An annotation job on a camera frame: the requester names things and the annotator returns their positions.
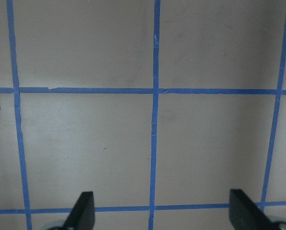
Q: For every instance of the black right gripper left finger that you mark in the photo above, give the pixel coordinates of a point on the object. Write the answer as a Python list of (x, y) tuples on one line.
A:
[(82, 216)]

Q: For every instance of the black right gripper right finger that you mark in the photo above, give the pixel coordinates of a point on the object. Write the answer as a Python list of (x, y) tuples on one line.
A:
[(245, 215)]

